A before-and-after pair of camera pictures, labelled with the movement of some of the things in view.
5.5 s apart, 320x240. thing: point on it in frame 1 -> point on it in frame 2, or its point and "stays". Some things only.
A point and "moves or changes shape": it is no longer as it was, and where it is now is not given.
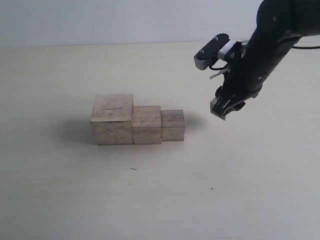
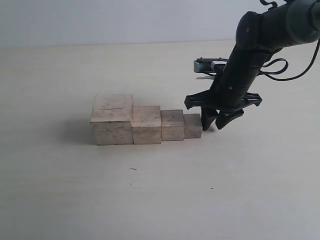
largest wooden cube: (112, 117) stays
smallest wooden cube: (212, 103) moves or changes shape
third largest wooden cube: (172, 125) stays
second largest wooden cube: (147, 125) stays
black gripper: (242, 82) -> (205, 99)
